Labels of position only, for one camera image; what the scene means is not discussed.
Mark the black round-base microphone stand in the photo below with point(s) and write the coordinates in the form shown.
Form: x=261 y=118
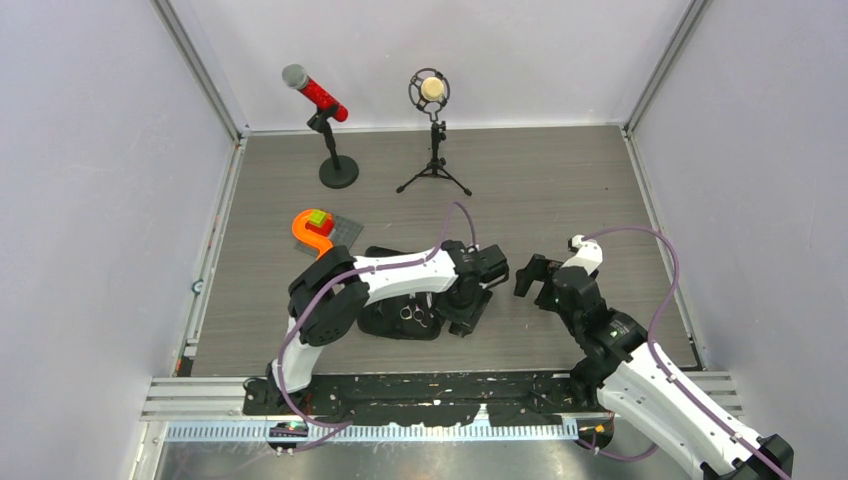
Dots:
x=337 y=171

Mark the orange curved toy slide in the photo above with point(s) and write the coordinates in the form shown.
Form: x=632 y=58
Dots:
x=299 y=231

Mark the silver thinning scissors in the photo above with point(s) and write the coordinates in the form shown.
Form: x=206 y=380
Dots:
x=417 y=311

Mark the red toy block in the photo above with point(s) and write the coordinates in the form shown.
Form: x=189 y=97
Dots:
x=325 y=230

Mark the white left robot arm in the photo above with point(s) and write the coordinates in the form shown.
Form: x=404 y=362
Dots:
x=324 y=303

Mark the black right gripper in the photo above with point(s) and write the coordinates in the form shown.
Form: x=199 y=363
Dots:
x=538 y=269

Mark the red handheld microphone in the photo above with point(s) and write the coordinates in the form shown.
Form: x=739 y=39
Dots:
x=295 y=77

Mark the black tool pouch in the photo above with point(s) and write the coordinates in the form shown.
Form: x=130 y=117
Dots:
x=391 y=276

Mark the grey studded base plate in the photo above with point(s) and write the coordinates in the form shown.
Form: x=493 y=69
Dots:
x=345 y=232

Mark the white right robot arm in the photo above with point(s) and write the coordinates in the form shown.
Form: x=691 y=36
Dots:
x=625 y=373

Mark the lime green toy brick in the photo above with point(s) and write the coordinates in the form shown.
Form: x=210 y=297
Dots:
x=319 y=217

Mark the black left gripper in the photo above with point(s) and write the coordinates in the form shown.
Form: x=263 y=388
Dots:
x=466 y=318

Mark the black tripod microphone stand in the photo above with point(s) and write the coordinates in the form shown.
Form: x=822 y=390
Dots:
x=436 y=166

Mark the beige condenser microphone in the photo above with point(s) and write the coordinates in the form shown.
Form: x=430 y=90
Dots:
x=428 y=86

